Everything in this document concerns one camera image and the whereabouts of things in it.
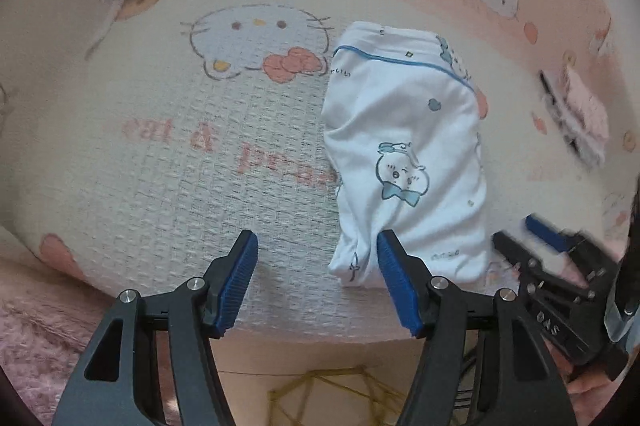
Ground person's right hand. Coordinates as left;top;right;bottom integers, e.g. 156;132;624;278
567;363;628;409

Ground gold wire frame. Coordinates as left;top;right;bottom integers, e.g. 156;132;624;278
267;368;406;426

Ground pink fuzzy blanket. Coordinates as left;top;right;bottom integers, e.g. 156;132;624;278
0;226;116;426

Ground cartoon cat printed bedsheet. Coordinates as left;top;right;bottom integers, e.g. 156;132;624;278
0;0;640;357

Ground white blue-trimmed cartoon garment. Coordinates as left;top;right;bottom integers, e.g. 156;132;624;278
321;20;493;289

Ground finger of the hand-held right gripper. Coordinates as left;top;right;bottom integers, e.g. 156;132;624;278
493;231;541;274
525;215;571;254

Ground folded pink black clothes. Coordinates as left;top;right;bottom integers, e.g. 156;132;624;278
539;65;611;169

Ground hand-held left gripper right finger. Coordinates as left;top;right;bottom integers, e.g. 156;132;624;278
376;229;581;426

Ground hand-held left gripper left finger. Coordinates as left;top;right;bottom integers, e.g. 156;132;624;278
52;229;260;426

